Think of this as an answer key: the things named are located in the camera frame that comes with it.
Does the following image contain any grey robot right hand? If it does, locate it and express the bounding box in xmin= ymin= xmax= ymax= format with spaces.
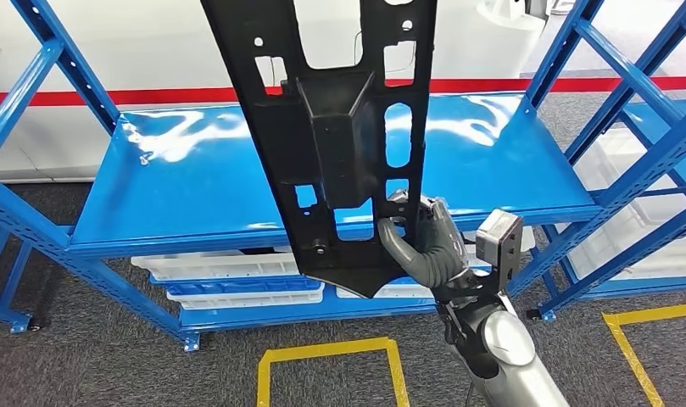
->
xmin=376 ymin=189 xmax=471 ymax=290

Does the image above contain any black plastic panel part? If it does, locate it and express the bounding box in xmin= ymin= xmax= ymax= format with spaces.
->
xmin=200 ymin=0 xmax=439 ymax=300

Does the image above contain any white translucent plastic crate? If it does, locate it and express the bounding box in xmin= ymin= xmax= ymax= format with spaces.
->
xmin=566 ymin=127 xmax=686 ymax=282

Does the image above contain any blue plastic crate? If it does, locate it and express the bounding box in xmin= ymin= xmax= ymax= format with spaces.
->
xmin=149 ymin=275 xmax=325 ymax=298

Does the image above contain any yellow floor tape outline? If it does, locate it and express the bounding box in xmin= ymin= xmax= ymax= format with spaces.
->
xmin=600 ymin=302 xmax=686 ymax=407

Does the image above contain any white rounded machine housing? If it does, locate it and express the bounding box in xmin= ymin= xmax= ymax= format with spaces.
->
xmin=476 ymin=0 xmax=549 ymax=32

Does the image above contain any white car body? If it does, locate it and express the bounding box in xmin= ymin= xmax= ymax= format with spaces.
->
xmin=0 ymin=0 xmax=546 ymax=184

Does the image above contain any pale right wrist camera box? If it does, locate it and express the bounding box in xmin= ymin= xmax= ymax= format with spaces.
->
xmin=475 ymin=209 xmax=525 ymax=293

